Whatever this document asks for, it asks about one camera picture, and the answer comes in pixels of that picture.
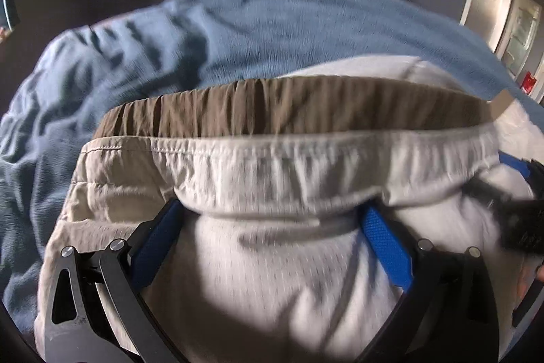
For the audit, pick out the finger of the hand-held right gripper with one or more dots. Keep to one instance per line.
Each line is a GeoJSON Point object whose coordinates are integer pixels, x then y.
{"type": "Point", "coordinates": [514, 164]}

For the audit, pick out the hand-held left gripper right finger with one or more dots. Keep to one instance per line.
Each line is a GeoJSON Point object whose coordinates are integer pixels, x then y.
{"type": "Point", "coordinates": [384, 244]}

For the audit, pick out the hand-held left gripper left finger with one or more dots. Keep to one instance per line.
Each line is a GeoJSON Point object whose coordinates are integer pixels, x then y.
{"type": "Point", "coordinates": [155, 242]}

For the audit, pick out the cream hooded puffer jacket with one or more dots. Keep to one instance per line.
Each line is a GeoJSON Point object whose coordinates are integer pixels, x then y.
{"type": "Point", "coordinates": [263, 261]}

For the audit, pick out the person's right hand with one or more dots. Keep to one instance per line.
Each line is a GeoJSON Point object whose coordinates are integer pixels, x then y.
{"type": "Point", "coordinates": [531, 280]}

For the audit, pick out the red object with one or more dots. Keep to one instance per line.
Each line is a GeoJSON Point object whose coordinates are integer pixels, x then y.
{"type": "Point", "coordinates": [528, 82]}

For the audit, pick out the white framed glass door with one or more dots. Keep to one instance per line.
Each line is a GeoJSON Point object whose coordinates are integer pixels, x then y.
{"type": "Point", "coordinates": [522, 40]}

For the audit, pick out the blue fleece blanket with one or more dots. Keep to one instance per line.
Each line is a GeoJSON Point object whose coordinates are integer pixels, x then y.
{"type": "Point", "coordinates": [221, 40]}

